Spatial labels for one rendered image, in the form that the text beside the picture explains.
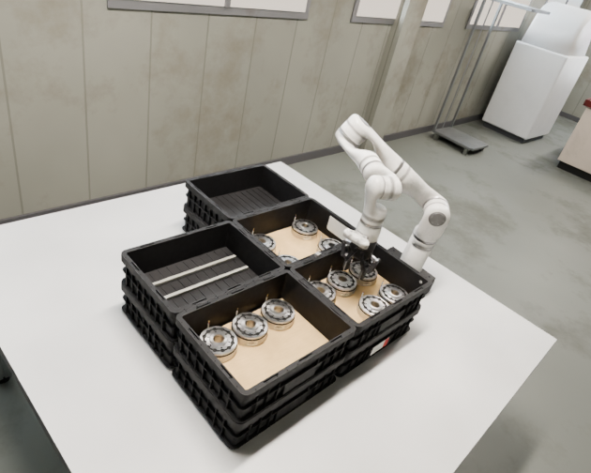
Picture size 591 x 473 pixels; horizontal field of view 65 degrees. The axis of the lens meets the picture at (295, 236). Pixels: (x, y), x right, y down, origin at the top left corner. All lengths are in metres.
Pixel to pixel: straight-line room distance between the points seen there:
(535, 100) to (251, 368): 6.20
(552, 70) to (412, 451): 6.04
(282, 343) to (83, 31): 2.10
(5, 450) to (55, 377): 0.78
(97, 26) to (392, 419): 2.42
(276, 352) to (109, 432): 0.46
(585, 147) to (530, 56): 1.41
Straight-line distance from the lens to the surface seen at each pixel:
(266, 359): 1.30
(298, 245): 1.74
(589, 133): 6.55
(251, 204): 1.93
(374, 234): 1.42
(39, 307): 1.63
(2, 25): 2.78
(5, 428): 2.23
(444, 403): 1.59
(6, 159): 3.00
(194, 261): 1.58
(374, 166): 1.41
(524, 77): 7.10
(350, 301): 1.56
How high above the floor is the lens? 1.80
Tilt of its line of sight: 33 degrees down
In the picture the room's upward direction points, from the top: 14 degrees clockwise
